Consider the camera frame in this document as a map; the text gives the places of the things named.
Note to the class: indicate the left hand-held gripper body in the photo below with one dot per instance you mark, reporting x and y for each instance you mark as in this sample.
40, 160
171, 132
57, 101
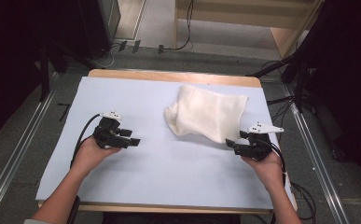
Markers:
108, 137

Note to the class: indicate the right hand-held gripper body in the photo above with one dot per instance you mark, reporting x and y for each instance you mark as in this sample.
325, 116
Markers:
256, 149

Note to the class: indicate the white mesh laundry bag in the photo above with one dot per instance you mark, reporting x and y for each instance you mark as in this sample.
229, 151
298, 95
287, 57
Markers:
207, 112

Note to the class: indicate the person's right hand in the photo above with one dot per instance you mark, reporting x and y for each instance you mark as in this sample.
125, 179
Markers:
270, 172

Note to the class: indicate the person's left hand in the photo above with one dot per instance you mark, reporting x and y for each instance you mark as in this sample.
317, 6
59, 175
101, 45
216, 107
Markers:
88, 158

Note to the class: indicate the light blue table mat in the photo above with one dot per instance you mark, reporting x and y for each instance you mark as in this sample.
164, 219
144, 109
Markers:
156, 174

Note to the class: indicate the wooden table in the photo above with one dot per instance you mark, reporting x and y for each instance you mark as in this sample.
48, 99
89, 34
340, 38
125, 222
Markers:
169, 75

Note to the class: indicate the black tripod stand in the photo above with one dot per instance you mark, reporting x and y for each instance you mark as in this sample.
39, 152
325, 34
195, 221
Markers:
298, 81

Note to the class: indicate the black chair part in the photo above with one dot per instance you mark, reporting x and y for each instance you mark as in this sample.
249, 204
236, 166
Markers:
74, 211

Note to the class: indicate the black cabinet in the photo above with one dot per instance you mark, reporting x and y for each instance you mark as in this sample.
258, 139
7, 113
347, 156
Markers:
102, 25

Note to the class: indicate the person's grey sleeve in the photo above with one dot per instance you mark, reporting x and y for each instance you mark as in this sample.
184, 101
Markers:
35, 221

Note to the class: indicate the black curtain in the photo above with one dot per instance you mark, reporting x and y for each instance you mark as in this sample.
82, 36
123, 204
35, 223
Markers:
349, 77
13, 46

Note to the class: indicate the light wooden shelf unit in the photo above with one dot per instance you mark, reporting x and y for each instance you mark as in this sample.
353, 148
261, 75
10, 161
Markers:
246, 14

